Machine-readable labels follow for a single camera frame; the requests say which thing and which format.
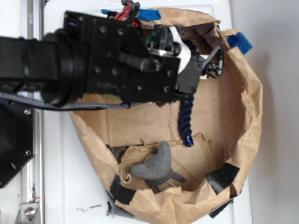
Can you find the aluminium extrusion rail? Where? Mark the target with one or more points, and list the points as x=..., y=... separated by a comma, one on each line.
x=32, y=175

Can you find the yellow-green plush toy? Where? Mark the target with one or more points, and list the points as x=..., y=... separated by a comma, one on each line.
x=110, y=96

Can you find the blue tape piece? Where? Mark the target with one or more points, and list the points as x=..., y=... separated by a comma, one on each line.
x=144, y=14
x=239, y=40

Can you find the metal corner bracket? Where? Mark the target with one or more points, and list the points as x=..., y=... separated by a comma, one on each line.
x=28, y=213

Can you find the white plastic tray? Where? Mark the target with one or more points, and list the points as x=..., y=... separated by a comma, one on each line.
x=73, y=194

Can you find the blue tape piece right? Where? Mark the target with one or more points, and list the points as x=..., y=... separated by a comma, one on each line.
x=239, y=40

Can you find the navy blue rope toy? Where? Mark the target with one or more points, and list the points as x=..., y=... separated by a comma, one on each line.
x=184, y=122

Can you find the blue tape piece top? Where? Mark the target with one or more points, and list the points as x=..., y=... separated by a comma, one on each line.
x=144, y=14

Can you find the brown paper-lined bin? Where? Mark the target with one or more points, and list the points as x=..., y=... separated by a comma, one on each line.
x=226, y=124

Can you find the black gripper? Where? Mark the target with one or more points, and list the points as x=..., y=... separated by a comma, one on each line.
x=118, y=62

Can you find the green textured ball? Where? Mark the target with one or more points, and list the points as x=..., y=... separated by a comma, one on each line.
x=147, y=38

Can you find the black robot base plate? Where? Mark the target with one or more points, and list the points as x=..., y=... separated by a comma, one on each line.
x=16, y=139

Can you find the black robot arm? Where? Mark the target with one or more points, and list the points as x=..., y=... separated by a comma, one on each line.
x=54, y=67

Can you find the grey plush shark toy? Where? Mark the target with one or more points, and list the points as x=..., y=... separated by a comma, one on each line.
x=157, y=170

